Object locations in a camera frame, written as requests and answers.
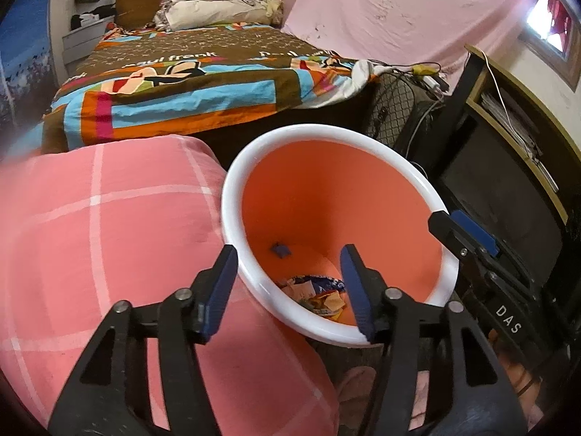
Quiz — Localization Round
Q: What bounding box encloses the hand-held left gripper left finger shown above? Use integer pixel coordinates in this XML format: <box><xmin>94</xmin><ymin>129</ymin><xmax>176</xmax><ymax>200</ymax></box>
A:
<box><xmin>48</xmin><ymin>244</ymin><xmax>240</xmax><ymax>436</ymax></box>

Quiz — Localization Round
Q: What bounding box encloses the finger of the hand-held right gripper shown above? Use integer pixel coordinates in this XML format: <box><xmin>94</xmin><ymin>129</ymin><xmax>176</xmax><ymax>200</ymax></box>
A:
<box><xmin>428</xmin><ymin>210</ymin><xmax>496</xmax><ymax>301</ymax></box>
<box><xmin>453</xmin><ymin>211</ymin><xmax>535</xmax><ymax>295</ymax></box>

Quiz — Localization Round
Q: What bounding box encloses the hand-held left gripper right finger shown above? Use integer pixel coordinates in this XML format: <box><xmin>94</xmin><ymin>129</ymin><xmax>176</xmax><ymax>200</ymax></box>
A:
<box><xmin>340</xmin><ymin>244</ymin><xmax>529</xmax><ymax>436</ymax></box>

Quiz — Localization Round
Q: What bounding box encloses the blue snack wrapper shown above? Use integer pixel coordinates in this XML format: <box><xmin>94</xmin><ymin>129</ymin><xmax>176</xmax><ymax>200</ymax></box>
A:
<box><xmin>293</xmin><ymin>275</ymin><xmax>348</xmax><ymax>294</ymax></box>

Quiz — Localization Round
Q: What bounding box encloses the orange bucket with white rim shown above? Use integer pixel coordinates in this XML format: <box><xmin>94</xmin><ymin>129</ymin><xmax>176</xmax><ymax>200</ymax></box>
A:
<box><xmin>221</xmin><ymin>124</ymin><xmax>461</xmax><ymax>347</ymax></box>

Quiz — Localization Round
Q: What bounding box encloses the person's right hand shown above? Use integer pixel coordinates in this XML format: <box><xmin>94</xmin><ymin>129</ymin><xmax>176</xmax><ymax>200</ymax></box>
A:
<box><xmin>492</xmin><ymin>354</ymin><xmax>543</xmax><ymax>414</ymax></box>

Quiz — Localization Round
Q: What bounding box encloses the black and wood desk shelf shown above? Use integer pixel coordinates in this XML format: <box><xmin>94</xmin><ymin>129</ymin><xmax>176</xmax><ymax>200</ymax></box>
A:
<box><xmin>436</xmin><ymin>44</ymin><xmax>581</xmax><ymax>291</ymax></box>

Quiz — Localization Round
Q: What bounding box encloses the stack of papers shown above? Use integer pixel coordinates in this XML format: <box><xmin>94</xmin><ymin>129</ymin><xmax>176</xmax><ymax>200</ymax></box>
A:
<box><xmin>479</xmin><ymin>93</ymin><xmax>559</xmax><ymax>191</ymax></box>

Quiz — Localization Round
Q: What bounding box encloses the pink checked blanket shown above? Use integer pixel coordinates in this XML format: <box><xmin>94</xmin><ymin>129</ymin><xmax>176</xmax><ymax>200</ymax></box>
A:
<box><xmin>0</xmin><ymin>135</ymin><xmax>341</xmax><ymax>436</ymax></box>

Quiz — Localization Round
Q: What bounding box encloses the bed with colourful patchwork cover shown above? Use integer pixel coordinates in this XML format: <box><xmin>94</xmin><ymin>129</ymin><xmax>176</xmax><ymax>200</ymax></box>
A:
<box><xmin>43</xmin><ymin>25</ymin><xmax>386</xmax><ymax>153</ymax></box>

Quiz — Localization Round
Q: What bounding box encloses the window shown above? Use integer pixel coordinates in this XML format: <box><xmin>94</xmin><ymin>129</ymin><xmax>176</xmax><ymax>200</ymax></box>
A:
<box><xmin>517</xmin><ymin>0</ymin><xmax>577</xmax><ymax>87</ymax></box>

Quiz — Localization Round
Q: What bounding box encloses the pink floral hanging sheet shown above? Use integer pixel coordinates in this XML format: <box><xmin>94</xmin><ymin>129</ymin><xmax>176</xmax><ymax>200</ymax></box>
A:
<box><xmin>281</xmin><ymin>0</ymin><xmax>545</xmax><ymax>82</ymax></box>

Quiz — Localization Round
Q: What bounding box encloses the pink window curtain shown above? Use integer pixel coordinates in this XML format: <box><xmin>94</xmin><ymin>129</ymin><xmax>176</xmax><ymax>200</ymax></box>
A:
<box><xmin>547</xmin><ymin>0</ymin><xmax>573</xmax><ymax>51</ymax></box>

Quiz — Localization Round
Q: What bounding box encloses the cream pillow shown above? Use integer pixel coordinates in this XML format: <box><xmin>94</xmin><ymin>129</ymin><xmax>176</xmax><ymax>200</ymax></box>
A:
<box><xmin>166</xmin><ymin>0</ymin><xmax>273</xmax><ymax>32</ymax></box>

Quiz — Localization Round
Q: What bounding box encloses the grey nightstand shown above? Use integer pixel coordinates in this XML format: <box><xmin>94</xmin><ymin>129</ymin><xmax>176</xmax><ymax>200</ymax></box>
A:
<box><xmin>61</xmin><ymin>16</ymin><xmax>116</xmax><ymax>71</ymax></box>

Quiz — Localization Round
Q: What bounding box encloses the yellow cloth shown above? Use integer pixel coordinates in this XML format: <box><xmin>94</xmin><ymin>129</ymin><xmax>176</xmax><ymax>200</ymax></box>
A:
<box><xmin>259</xmin><ymin>0</ymin><xmax>284</xmax><ymax>25</ymax></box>

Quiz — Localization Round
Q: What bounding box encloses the black clothes pile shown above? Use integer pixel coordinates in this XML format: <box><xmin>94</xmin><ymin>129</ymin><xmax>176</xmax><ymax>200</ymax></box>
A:
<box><xmin>70</xmin><ymin>4</ymin><xmax>116</xmax><ymax>25</ymax></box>

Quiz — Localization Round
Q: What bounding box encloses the blue dotted wardrobe cover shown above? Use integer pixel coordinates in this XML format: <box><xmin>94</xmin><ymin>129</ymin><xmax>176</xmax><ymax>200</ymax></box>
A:
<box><xmin>0</xmin><ymin>0</ymin><xmax>60</xmax><ymax>146</ymax></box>

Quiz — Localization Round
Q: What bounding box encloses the white cable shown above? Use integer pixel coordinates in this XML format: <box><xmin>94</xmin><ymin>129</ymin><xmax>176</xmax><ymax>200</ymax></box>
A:
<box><xmin>481</xmin><ymin>50</ymin><xmax>541</xmax><ymax>155</ymax></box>

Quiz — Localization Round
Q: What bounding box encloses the power strip with cables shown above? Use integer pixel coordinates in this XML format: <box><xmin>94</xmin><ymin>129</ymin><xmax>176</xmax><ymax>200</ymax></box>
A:
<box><xmin>377</xmin><ymin>59</ymin><xmax>448</xmax><ymax>96</ymax></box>

